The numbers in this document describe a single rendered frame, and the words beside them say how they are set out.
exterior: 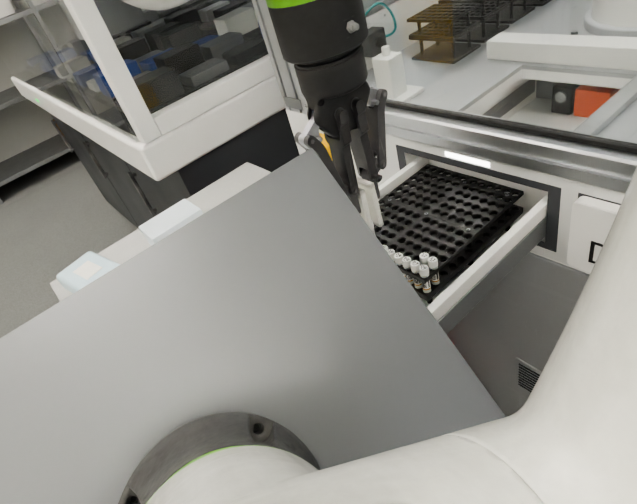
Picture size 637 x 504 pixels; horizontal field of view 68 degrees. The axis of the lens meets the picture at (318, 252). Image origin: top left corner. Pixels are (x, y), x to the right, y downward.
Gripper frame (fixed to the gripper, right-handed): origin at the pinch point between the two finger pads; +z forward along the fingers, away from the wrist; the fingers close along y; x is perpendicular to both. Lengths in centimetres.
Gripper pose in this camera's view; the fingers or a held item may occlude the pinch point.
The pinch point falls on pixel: (364, 206)
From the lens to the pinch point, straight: 62.6
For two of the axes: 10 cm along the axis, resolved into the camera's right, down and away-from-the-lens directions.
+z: 2.6, 7.4, 6.2
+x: 6.3, 3.5, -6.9
